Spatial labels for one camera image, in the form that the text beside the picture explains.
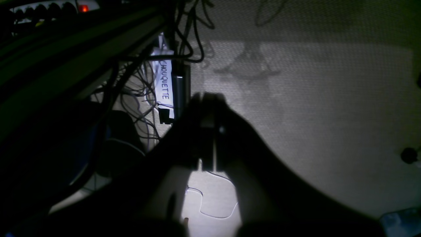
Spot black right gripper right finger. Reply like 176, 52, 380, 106
202, 93, 385, 237

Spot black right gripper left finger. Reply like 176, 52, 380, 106
49, 93, 201, 237

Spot white label strip with writing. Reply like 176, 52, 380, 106
151, 33, 175, 119

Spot white power strip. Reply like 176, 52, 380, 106
9, 0, 100, 24

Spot thin white cable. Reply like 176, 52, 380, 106
186, 170, 239, 219

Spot tangled black cables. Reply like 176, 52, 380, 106
92, 0, 217, 148

